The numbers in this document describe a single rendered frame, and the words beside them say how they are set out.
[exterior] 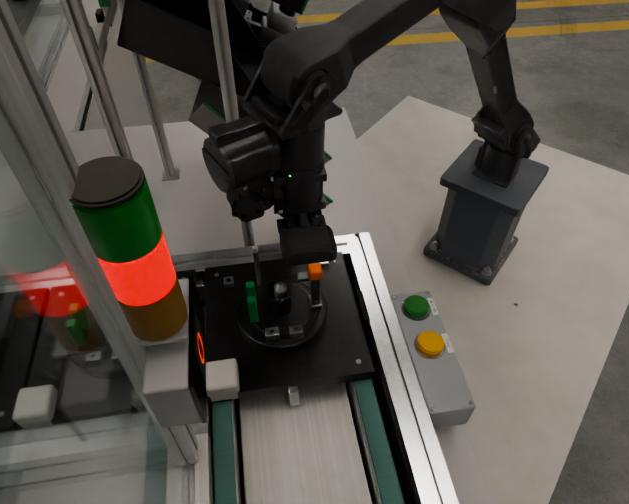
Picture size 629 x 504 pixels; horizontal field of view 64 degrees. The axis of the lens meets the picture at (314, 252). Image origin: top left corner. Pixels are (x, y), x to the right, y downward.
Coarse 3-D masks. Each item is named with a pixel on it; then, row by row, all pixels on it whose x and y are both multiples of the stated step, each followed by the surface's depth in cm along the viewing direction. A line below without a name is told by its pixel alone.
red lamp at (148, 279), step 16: (160, 240) 36; (144, 256) 35; (160, 256) 37; (112, 272) 36; (128, 272) 35; (144, 272) 36; (160, 272) 37; (112, 288) 38; (128, 288) 37; (144, 288) 37; (160, 288) 38; (128, 304) 38; (144, 304) 38
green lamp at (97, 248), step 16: (144, 192) 33; (80, 208) 31; (112, 208) 31; (128, 208) 32; (144, 208) 33; (96, 224) 32; (112, 224) 32; (128, 224) 33; (144, 224) 34; (160, 224) 36; (96, 240) 33; (112, 240) 33; (128, 240) 33; (144, 240) 34; (112, 256) 34; (128, 256) 34
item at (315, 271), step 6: (312, 264) 72; (318, 264) 72; (312, 270) 71; (318, 270) 71; (300, 276) 73; (306, 276) 73; (312, 276) 72; (318, 276) 72; (312, 282) 73; (318, 282) 73; (312, 288) 74; (318, 288) 74; (312, 294) 75; (318, 294) 75; (312, 300) 76; (318, 300) 77
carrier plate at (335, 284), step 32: (224, 288) 83; (320, 288) 83; (224, 320) 78; (352, 320) 78; (224, 352) 75; (256, 352) 75; (320, 352) 75; (352, 352) 75; (256, 384) 71; (288, 384) 71; (320, 384) 73
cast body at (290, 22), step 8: (272, 8) 86; (280, 8) 86; (264, 16) 89; (272, 16) 85; (280, 16) 85; (288, 16) 86; (296, 16) 87; (256, 24) 88; (264, 24) 87; (272, 24) 86; (280, 24) 86; (288, 24) 86; (296, 24) 87; (256, 32) 89; (264, 32) 87; (272, 32) 87; (280, 32) 88; (288, 32) 87; (264, 40) 88; (272, 40) 88
